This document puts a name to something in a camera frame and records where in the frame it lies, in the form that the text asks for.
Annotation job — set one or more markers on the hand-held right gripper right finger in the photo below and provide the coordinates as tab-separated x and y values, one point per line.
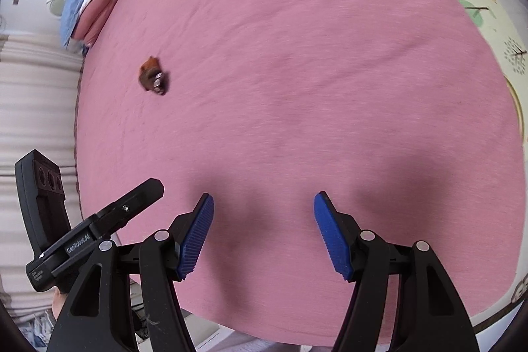
330	236

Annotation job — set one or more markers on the white curtain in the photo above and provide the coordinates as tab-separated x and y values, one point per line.
33	108

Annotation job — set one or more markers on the pink pillow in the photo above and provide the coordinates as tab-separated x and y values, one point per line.
99	12

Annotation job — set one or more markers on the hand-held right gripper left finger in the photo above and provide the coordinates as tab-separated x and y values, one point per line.
198	236

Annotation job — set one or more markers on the pink blanket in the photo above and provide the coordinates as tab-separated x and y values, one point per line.
309	88

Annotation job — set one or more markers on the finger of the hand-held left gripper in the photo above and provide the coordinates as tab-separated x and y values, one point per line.
132	205

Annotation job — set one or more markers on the small dark brown toy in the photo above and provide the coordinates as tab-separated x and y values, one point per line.
149	73

